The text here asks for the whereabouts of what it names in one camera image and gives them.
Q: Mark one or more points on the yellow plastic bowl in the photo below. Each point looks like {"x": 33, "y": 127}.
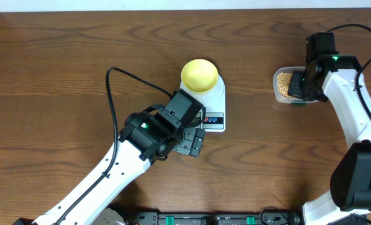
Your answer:
{"x": 199, "y": 75}

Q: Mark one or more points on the clear plastic container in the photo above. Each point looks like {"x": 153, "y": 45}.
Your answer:
{"x": 280, "y": 98}

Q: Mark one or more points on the soybeans in container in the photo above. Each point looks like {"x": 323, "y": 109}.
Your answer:
{"x": 283, "y": 81}

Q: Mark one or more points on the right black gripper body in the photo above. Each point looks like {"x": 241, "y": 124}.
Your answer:
{"x": 300, "y": 87}

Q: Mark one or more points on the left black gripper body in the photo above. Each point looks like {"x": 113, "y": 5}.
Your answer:
{"x": 190, "y": 144}

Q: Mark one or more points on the white digital kitchen scale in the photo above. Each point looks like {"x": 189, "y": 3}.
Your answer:
{"x": 214, "y": 120}

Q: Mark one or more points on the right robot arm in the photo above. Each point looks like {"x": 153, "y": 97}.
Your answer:
{"x": 329, "y": 76}

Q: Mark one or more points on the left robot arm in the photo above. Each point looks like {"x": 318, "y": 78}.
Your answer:
{"x": 145, "y": 138}

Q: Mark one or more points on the green tape strip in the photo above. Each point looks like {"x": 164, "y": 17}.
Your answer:
{"x": 299, "y": 104}

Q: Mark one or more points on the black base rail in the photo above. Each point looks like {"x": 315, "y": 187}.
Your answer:
{"x": 266, "y": 217}

